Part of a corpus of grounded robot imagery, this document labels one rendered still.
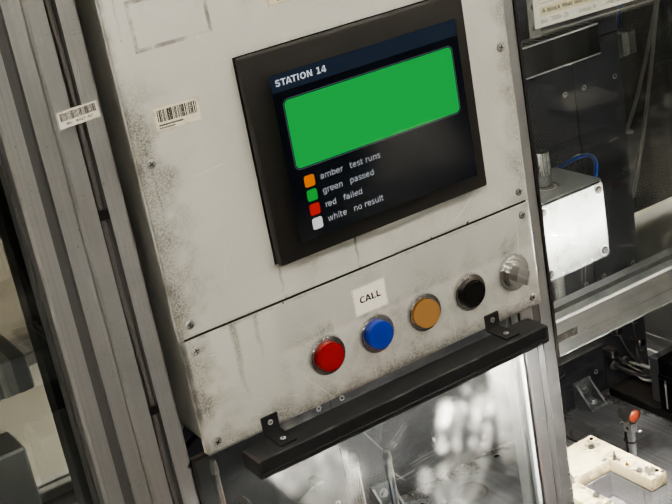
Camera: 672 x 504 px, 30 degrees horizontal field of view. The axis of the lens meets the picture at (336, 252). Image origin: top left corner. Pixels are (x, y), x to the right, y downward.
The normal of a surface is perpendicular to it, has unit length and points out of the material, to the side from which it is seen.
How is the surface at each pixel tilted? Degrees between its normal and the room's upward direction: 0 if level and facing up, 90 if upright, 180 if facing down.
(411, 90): 90
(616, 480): 90
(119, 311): 90
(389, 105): 90
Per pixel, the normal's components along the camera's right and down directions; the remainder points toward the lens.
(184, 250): 0.54, 0.21
